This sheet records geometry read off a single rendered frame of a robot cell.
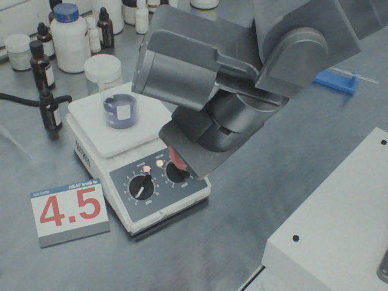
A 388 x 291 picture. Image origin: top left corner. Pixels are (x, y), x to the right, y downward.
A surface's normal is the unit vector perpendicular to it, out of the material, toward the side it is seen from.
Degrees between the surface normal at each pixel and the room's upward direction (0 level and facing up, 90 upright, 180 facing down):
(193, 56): 92
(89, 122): 0
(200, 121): 96
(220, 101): 86
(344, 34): 92
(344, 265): 3
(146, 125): 0
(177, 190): 30
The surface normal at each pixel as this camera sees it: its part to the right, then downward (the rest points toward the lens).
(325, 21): -0.02, 0.73
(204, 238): 0.04, -0.71
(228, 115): -0.57, 0.68
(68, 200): 0.24, -0.11
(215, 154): 0.32, -0.32
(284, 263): -0.69, 0.49
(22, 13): 0.73, 0.51
